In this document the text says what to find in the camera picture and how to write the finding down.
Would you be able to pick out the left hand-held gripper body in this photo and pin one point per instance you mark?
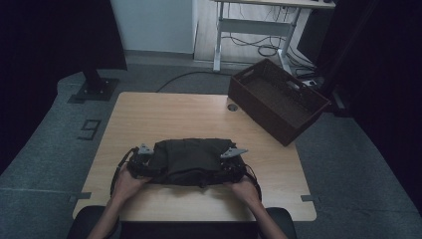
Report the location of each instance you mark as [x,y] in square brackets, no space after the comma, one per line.
[139,166]

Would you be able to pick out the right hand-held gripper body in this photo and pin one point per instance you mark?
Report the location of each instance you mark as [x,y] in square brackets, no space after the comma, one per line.
[234,167]

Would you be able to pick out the dark pants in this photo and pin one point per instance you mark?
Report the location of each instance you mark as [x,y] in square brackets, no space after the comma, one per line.
[189,159]

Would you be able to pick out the brown woven basket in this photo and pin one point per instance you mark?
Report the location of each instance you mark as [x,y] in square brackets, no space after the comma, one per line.
[265,116]

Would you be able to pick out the person's left hand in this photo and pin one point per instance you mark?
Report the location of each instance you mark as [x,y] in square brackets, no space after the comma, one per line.
[127,186]

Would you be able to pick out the person's right hand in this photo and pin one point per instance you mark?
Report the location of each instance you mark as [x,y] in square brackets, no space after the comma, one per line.
[245,192]

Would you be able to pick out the black tape floor mark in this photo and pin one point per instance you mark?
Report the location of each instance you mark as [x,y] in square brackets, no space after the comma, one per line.
[89,121]

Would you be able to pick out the grey floor tape strip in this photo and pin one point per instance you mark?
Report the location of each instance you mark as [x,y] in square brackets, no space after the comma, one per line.
[79,196]
[310,198]

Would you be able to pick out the black chair armrest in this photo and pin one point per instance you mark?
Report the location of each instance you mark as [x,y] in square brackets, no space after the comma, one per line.
[287,222]
[78,225]

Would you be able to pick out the person's lap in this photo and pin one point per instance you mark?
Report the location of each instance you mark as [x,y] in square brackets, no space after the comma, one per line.
[189,231]

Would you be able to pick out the black stand base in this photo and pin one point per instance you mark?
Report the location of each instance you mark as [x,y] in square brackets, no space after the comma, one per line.
[340,103]
[96,90]

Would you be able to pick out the black curtain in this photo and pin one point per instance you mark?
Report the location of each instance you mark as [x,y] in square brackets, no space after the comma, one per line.
[381,66]
[49,49]

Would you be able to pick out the black computer tower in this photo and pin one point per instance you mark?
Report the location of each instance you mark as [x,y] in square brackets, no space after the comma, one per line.
[312,36]

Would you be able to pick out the white metal desk frame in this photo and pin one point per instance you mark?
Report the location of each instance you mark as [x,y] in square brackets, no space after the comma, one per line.
[255,27]

